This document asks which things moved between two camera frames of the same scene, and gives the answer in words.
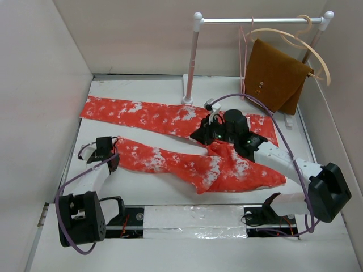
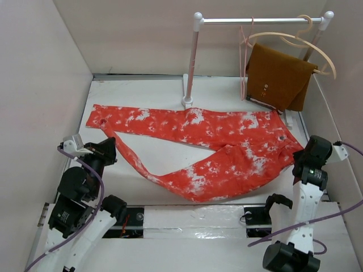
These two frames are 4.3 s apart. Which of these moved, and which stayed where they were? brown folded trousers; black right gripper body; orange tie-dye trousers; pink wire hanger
Moved: black right gripper body; orange tie-dye trousers
Stayed: brown folded trousers; pink wire hanger
